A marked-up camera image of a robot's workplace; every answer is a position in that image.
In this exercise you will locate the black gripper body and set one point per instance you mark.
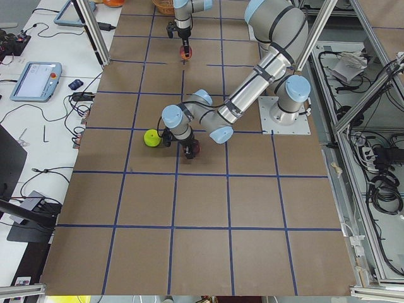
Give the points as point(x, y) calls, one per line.
point(182, 33)
point(186, 143)

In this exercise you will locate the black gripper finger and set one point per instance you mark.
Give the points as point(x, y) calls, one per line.
point(188, 152)
point(186, 49)

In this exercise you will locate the dark purple apple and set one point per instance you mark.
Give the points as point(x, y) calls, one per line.
point(195, 147)

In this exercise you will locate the red apple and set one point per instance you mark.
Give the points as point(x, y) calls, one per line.
point(180, 52)

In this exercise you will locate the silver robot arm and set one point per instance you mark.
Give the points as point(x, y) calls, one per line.
point(183, 22)
point(281, 30)

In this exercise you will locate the wicker basket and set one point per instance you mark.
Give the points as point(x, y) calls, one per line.
point(165, 7)

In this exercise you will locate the green apple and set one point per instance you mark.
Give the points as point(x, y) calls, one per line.
point(151, 138)

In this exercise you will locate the black power adapter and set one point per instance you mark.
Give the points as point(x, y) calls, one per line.
point(105, 26)

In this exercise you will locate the dark blue pouch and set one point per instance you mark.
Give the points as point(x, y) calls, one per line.
point(76, 84)

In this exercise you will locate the blue teach pendant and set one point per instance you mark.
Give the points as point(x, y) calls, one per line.
point(68, 16)
point(37, 82)

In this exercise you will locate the grey usb hub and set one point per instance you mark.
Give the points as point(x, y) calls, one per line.
point(36, 205)

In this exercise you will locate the black monitor stand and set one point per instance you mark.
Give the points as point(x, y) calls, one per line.
point(13, 158)

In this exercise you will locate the white power strip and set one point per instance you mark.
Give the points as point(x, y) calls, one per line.
point(367, 158)

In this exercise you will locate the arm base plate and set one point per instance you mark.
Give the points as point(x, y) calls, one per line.
point(303, 126)
point(251, 34)

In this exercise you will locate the aluminium frame post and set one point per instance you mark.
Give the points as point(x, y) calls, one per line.
point(87, 18)

